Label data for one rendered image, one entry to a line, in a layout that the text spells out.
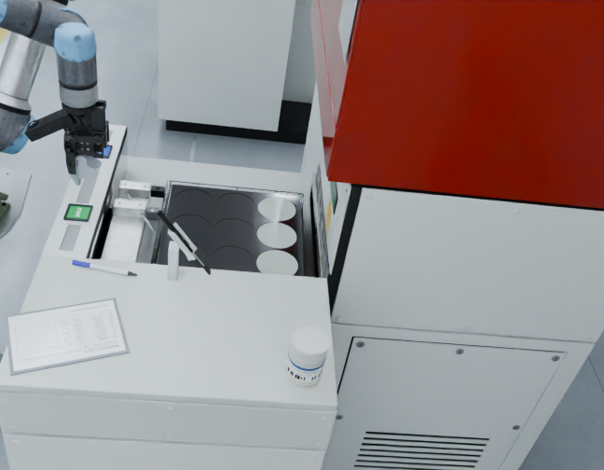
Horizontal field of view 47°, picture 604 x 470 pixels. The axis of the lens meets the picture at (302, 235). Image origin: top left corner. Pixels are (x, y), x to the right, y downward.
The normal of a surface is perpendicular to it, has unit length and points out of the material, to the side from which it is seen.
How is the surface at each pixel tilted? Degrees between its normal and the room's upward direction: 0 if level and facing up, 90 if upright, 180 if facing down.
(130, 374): 0
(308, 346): 0
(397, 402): 90
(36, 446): 90
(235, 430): 90
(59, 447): 90
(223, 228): 0
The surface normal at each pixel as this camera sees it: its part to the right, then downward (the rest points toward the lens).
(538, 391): 0.04, 0.64
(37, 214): 0.14, -0.76
